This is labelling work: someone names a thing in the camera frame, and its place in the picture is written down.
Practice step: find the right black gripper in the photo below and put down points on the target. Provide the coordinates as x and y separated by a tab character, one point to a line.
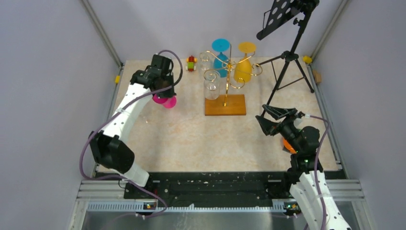
272	128

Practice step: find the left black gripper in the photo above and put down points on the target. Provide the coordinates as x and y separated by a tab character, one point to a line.
169	93

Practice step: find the magenta wine glass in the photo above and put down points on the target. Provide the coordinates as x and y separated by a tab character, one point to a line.
165	102

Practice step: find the clear glass front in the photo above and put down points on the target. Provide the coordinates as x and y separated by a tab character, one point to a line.
211	84

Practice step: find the yellow wine glass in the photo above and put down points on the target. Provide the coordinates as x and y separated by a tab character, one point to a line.
243	70

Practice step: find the clear wine glass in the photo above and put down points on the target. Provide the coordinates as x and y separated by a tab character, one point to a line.
144	119

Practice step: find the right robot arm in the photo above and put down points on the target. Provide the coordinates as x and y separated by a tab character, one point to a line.
305	180

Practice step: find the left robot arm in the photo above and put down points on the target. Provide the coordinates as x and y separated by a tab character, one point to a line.
108	145

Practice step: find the blue wine glass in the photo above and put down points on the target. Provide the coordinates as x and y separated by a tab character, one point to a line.
220	45

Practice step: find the orange tape dispenser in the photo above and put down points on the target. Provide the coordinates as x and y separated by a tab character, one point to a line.
287	147

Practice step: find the colourful toy car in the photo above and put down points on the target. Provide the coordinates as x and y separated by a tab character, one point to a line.
191	63

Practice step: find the clear hanging glass back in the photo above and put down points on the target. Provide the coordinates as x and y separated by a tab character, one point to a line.
205	62

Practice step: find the yellow corner clamp right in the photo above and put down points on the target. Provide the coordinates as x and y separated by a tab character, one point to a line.
307	59

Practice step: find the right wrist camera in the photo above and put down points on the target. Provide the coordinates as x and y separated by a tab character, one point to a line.
299	118

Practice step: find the gold wire glass rack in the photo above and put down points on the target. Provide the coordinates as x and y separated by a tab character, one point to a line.
230	104

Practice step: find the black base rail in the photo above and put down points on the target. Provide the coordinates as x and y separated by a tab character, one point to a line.
221	189

